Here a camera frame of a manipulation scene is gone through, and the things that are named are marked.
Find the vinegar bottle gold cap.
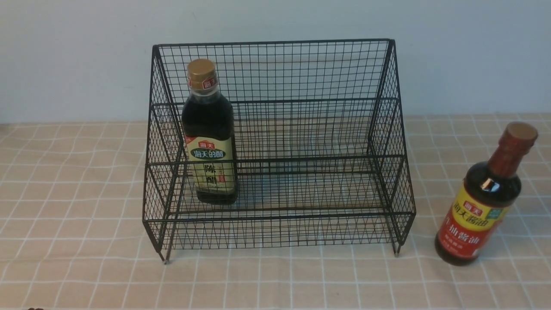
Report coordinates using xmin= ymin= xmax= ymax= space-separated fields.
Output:
xmin=181 ymin=59 xmax=238 ymax=205

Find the soy sauce bottle red cap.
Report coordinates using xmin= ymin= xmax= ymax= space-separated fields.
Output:
xmin=434 ymin=121 xmax=539 ymax=266

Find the beige checked tablecloth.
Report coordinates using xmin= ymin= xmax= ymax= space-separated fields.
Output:
xmin=0 ymin=113 xmax=550 ymax=310

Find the black wire mesh shelf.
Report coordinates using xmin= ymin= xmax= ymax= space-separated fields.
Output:
xmin=142 ymin=38 xmax=416 ymax=263

